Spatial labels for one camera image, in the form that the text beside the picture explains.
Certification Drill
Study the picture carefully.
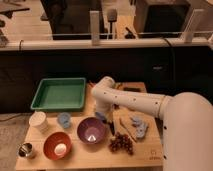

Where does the blue sponge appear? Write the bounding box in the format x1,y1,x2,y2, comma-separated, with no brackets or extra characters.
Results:
95,112,107,122

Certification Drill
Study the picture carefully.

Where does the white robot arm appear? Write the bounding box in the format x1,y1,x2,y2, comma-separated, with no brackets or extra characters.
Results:
91,76,213,171

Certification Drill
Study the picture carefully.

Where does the green plastic tray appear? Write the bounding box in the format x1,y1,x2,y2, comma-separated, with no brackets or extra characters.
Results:
31,78,86,112

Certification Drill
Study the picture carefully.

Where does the purple bowl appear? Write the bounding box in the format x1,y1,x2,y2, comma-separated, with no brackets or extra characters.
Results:
77,117,106,144

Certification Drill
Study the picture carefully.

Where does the wooden stick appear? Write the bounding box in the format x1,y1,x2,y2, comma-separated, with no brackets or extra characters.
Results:
119,118,137,143

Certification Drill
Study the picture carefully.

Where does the light blue cloth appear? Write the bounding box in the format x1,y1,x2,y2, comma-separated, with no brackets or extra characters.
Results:
131,116,149,139

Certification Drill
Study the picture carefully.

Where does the light blue small cup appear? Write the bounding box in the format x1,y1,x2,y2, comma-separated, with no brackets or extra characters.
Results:
57,112,71,129

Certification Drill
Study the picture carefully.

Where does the bunch of red grapes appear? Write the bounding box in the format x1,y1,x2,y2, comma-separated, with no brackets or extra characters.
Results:
108,132,134,155

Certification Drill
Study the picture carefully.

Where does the white ceramic cup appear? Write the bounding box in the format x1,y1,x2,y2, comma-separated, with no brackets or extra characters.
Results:
29,111,48,132

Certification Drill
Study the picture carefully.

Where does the red bowl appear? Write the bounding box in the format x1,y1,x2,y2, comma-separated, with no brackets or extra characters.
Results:
43,132,72,160

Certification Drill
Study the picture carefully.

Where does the white egg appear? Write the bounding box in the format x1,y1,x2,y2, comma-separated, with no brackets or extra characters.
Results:
54,143,66,155

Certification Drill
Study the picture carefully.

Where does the metal cup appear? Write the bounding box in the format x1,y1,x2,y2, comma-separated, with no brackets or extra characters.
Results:
18,143,35,159

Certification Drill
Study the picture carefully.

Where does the black handled knife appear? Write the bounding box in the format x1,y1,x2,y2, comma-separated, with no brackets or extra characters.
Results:
107,121,115,136

